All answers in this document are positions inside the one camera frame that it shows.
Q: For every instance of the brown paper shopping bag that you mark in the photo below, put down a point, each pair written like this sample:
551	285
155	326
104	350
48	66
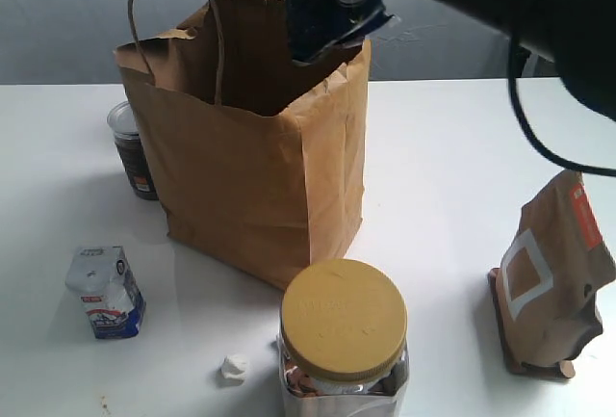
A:
257	162

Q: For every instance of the spaghetti packet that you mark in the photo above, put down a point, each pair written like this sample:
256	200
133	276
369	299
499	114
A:
316	26

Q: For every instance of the brown coffee pouch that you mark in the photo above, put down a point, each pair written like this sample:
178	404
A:
550	274

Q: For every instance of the clear jar yellow lid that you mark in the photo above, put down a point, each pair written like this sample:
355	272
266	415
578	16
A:
343	342

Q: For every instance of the small white crumpled piece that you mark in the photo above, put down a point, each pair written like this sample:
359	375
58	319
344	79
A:
233	370

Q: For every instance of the dark can silver lid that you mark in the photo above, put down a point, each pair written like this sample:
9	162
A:
128	145

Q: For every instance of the small white blue carton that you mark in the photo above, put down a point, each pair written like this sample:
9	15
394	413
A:
102	280

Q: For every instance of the grey backdrop cloth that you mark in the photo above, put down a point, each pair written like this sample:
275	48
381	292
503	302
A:
73	41

